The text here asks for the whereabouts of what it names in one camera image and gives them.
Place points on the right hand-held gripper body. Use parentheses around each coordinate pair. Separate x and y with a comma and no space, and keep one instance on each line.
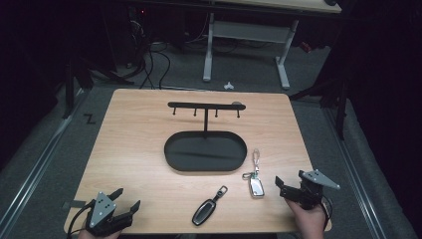
(308,189)

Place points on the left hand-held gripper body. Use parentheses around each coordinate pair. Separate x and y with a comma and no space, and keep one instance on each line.
(101,212)

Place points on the silver car key with keyring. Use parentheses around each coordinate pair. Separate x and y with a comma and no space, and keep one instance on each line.
(256,184)

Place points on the black car key fob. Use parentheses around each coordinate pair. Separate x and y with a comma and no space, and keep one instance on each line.
(207,209)

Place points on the black key rack with tray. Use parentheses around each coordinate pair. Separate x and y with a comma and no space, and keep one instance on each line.
(205,151)

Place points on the person's left hand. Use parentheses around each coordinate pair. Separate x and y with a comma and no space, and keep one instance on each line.
(99,235)

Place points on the person's right hand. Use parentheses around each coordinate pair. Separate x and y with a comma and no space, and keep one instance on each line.
(308,220)

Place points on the grey tape strip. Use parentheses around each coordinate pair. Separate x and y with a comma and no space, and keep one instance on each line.
(74,204)

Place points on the black metal stand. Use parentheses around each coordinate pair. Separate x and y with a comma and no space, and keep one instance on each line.
(340,109)
(69,89)

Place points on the small white floor object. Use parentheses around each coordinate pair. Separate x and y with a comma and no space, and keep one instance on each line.
(228,86)

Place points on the small red object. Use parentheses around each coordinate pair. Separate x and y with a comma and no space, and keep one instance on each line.
(305,47)

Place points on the white-legged desk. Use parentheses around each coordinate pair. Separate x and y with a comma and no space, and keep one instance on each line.
(247,31)

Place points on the metal floor rail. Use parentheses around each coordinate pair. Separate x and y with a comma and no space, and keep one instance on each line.
(356,179)
(36,162)

